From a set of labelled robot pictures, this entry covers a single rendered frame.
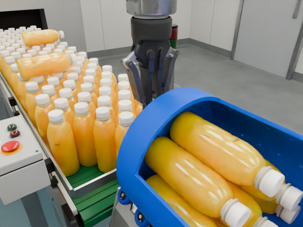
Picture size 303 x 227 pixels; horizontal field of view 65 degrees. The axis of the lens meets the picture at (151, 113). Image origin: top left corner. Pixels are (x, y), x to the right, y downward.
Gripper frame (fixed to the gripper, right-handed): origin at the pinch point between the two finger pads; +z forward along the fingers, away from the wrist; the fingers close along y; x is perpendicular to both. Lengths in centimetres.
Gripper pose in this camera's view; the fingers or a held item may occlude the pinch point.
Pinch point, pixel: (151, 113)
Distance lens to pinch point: 52.9
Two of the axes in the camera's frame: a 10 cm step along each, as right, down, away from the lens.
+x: 6.1, 4.0, -6.9
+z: 0.0, 8.7, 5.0
